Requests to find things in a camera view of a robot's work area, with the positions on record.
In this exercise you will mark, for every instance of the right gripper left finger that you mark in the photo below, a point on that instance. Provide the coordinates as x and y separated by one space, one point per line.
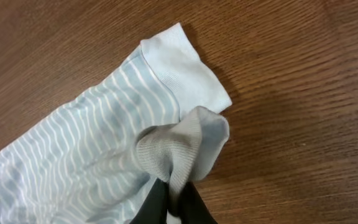
155 207

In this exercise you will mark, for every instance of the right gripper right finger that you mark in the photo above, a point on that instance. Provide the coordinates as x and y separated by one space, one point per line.
191 208

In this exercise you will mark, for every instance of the light blue striped baby pants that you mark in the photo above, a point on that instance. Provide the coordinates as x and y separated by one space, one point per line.
157 117

